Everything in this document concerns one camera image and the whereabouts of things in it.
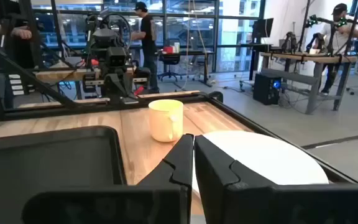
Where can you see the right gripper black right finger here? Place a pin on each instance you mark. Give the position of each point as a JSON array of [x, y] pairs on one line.
[[259, 205]]

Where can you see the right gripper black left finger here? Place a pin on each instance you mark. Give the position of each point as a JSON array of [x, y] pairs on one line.
[[110, 205]]

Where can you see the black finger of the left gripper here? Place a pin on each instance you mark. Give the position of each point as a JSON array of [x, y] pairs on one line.
[[110, 87], [121, 87]]

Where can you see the white round plate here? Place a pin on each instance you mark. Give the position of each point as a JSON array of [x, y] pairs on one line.
[[269, 158]]

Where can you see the peach ceramic mug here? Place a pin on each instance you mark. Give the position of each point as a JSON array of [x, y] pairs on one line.
[[166, 121]]

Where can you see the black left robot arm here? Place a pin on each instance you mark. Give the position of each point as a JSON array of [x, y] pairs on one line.
[[104, 37]]

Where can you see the black plastic serving tray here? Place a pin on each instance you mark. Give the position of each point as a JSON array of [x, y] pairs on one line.
[[42, 161]]

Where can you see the person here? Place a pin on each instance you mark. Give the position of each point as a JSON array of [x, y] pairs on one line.
[[148, 34], [340, 37]]

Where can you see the light wooden table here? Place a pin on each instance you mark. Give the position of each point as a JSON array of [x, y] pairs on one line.
[[61, 74]]

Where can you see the black office chair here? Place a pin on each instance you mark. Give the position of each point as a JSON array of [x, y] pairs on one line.
[[169, 60]]

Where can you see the red box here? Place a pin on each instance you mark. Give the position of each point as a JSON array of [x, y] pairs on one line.
[[168, 49]]

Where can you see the black desk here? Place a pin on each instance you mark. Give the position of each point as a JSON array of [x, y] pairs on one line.
[[194, 53]]

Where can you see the person's hand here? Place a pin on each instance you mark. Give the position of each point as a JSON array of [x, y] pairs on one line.
[[22, 33]]

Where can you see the black computer tower blue light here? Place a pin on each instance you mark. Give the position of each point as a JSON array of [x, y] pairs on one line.
[[266, 88]]

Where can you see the black computer monitor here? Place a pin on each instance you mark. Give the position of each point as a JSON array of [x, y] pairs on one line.
[[263, 28]]

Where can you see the wooden desk with grey legs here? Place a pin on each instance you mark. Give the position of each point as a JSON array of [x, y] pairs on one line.
[[309, 58]]

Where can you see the robot arms with green lights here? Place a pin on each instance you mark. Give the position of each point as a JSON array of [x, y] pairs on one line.
[[319, 40]]

